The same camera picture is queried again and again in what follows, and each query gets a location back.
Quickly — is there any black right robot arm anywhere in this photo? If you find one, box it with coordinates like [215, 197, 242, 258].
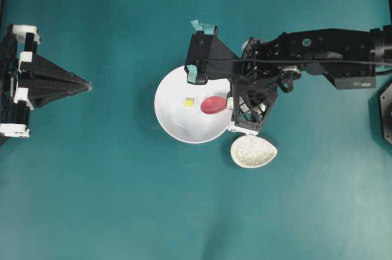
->
[227, 26, 391, 135]

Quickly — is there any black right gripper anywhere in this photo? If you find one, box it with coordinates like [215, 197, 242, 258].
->
[227, 39, 301, 136]

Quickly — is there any red plastic spoon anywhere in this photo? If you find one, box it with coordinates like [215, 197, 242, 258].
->
[200, 96, 227, 115]

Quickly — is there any yellow hexagonal prism block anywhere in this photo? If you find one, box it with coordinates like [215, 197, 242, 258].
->
[184, 97, 195, 107]

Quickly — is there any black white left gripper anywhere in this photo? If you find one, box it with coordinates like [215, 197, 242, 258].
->
[1, 25, 92, 137]

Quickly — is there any large white bowl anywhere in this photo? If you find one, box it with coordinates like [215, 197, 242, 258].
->
[154, 66, 232, 143]

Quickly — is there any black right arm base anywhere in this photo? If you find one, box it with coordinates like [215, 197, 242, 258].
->
[368, 80, 391, 151]

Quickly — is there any small crackle-pattern dish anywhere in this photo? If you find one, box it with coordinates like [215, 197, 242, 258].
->
[230, 135, 278, 169]

